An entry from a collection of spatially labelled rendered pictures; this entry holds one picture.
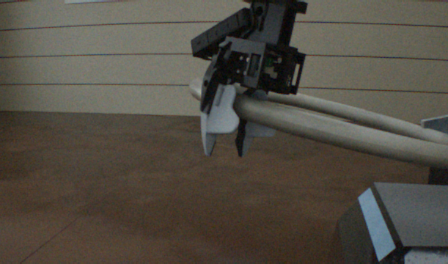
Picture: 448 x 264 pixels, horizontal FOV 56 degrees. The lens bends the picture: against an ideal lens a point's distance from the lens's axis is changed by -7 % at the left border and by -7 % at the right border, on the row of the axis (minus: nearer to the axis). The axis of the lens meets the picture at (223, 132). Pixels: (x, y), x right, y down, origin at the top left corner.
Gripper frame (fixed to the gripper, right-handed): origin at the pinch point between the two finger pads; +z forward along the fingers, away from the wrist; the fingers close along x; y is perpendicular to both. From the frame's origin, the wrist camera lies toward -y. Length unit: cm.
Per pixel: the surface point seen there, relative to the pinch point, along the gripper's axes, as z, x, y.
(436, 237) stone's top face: 10.8, 39.1, 17.1
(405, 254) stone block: 13.5, 31.9, 15.3
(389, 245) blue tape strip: 14.2, 34.0, 11.0
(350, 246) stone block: 20.3, 39.8, 0.3
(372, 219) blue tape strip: 14.4, 44.4, 0.9
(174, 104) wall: 83, 371, -550
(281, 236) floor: 90, 173, -120
